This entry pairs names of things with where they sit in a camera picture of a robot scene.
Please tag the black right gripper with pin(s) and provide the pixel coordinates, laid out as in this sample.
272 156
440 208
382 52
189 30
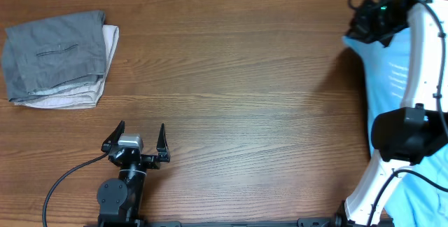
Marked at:
358 29

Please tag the folded grey trousers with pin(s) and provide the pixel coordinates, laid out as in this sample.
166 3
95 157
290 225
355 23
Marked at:
47 56

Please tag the light blue printed t-shirt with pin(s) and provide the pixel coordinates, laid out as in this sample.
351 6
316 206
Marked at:
414 202

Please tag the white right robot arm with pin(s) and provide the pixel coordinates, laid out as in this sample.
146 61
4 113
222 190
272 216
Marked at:
413 138

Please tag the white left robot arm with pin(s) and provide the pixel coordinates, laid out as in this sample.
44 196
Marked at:
120 198

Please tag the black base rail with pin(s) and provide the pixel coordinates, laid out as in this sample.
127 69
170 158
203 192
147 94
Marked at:
302 222

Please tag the folded beige garment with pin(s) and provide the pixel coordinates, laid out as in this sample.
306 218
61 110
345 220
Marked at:
86 96

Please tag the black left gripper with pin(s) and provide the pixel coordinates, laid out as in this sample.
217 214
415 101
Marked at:
153 161

